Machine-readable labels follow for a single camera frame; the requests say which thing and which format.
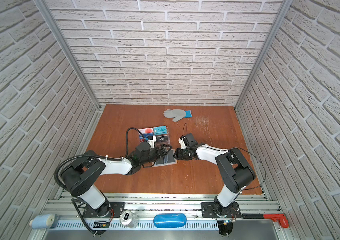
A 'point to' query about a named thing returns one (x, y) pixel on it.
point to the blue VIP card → (146, 136)
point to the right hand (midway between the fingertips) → (176, 154)
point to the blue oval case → (170, 220)
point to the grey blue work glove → (178, 114)
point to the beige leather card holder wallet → (167, 159)
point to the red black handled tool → (279, 218)
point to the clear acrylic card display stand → (167, 143)
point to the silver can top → (129, 219)
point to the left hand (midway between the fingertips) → (170, 148)
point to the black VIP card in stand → (161, 139)
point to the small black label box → (101, 224)
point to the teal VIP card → (161, 130)
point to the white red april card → (146, 130)
